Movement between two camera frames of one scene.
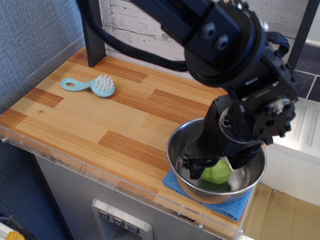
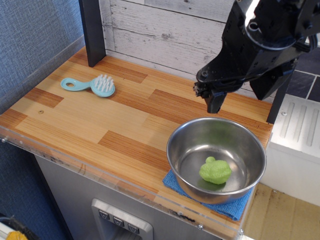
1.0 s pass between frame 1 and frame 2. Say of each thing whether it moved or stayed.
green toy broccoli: stayed
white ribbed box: stayed
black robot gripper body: moved
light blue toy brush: stayed
